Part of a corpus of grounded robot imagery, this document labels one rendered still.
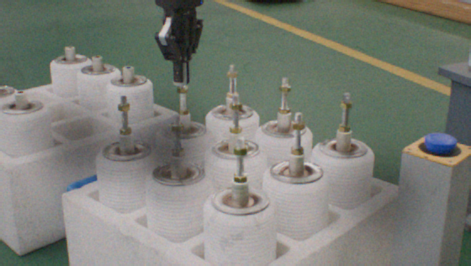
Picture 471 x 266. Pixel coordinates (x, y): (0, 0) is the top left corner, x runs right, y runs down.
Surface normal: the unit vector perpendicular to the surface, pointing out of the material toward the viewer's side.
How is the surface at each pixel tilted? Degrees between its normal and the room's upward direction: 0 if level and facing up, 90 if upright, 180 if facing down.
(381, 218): 90
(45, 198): 90
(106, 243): 90
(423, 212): 90
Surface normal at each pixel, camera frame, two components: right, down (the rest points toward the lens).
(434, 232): -0.68, 0.27
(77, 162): 0.69, 0.27
